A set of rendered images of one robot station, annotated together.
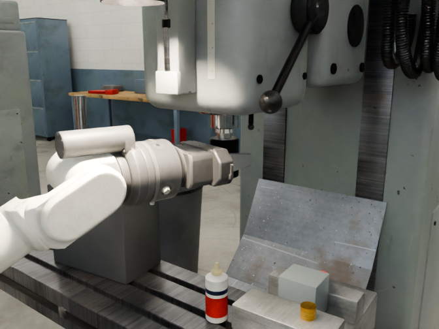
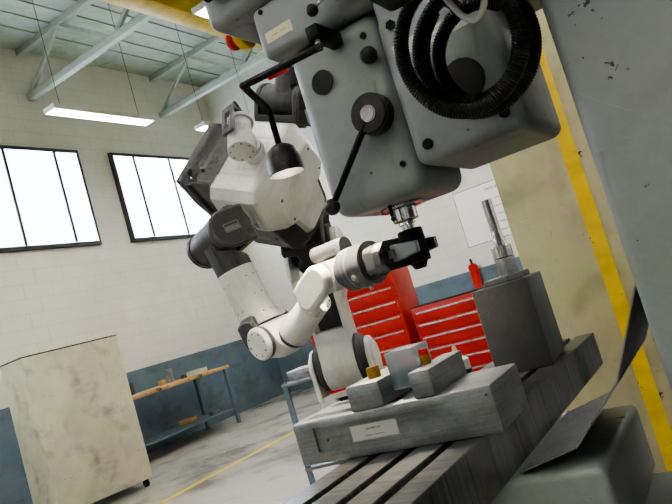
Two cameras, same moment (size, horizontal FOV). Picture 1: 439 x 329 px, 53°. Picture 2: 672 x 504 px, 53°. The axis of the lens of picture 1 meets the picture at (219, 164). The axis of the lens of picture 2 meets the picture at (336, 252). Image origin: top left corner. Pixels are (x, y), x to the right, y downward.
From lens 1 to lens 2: 130 cm
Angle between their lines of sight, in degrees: 85
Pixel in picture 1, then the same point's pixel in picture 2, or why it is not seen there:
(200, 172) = (370, 262)
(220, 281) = not seen: hidden behind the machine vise
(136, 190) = (338, 279)
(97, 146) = (322, 253)
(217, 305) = not seen: hidden behind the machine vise
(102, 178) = (310, 272)
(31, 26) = not seen: outside the picture
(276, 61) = (356, 168)
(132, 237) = (496, 330)
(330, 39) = (413, 120)
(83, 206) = (307, 289)
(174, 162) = (353, 257)
